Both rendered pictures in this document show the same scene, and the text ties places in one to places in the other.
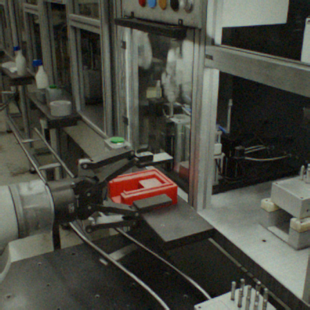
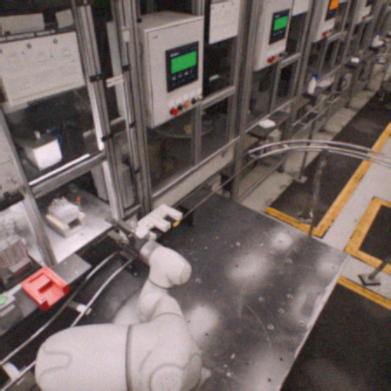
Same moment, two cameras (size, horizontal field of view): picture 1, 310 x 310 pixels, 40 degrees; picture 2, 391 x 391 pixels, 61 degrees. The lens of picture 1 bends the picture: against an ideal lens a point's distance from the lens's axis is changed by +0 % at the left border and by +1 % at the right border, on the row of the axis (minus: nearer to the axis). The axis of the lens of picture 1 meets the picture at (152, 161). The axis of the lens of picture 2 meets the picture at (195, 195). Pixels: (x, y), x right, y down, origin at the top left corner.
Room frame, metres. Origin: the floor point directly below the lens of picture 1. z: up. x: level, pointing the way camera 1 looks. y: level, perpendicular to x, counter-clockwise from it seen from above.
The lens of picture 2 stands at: (0.86, 1.07, 2.12)
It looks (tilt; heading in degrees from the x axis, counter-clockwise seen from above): 38 degrees down; 244
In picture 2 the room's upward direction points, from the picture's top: 1 degrees clockwise
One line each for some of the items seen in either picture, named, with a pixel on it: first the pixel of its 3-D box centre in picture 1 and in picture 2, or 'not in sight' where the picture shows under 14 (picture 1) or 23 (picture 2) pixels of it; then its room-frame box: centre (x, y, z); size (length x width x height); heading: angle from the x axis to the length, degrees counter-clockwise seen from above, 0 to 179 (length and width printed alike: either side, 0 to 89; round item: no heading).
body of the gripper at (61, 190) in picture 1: (75, 198); (138, 244); (0.65, 0.13, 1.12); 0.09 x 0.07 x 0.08; 117
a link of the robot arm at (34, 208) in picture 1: (32, 207); (151, 252); (0.62, 0.20, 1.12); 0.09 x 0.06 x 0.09; 27
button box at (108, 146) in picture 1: (120, 158); (4, 308); (1.20, 0.10, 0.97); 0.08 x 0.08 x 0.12; 27
